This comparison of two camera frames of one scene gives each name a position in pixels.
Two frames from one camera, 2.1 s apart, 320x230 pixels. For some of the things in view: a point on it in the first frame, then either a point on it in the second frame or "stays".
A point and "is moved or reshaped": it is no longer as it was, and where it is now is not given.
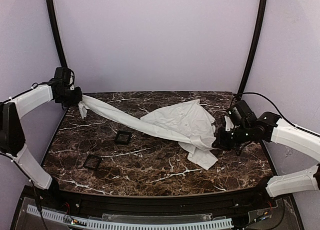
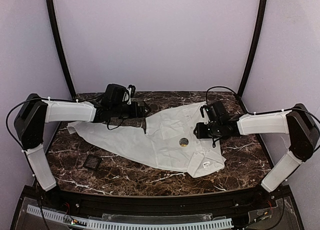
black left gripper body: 75,96 to 138,109
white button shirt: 184,121 is moved or reshaped
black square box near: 92,162 stays
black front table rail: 108,203 stays
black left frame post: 54,26 stays
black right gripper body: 220,139 to 198,132
